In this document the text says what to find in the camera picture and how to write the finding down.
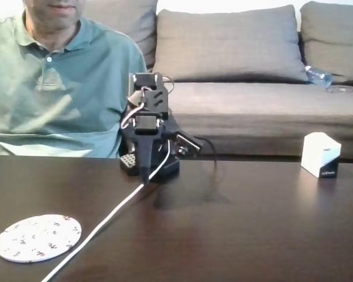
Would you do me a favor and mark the white cable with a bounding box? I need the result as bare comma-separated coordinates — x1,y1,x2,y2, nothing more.
41,145,172,282

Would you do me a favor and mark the black cable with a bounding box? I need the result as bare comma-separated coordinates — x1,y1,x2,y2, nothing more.
194,135,221,184

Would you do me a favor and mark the person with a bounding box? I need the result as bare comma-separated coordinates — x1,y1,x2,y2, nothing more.
0,0,149,160

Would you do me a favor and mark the grey sofa back cushion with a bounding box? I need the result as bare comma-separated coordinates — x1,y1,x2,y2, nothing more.
82,0,159,72
151,4,310,83
299,1,353,80

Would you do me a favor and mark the clear plastic wrapper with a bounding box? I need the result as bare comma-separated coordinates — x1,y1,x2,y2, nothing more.
325,85,353,95

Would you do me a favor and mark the white and black servo box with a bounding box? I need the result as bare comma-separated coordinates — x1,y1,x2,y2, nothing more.
300,132,342,179

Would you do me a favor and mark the round white patterned coaster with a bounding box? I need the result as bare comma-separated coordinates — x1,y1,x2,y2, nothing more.
0,214,83,263

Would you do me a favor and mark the clear plastic water bottle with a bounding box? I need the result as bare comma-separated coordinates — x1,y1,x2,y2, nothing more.
304,65,334,88

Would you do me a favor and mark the thin servo wire bundle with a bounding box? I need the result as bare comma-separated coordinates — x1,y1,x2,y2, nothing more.
120,87,148,130

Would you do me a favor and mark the grey fabric sofa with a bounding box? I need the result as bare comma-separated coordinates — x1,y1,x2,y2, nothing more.
84,0,353,162

